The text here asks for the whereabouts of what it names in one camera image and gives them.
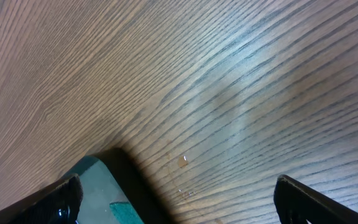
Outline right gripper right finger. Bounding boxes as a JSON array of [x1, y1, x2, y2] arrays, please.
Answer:
[[273, 175, 358, 224]]

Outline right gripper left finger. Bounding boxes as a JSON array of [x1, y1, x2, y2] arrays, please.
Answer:
[[0, 174, 83, 224]]

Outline green scrubbing sponge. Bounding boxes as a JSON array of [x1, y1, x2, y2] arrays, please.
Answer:
[[109, 202, 144, 224]]

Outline black rectangular water tray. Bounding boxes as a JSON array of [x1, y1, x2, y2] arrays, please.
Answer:
[[65, 148, 175, 223]]

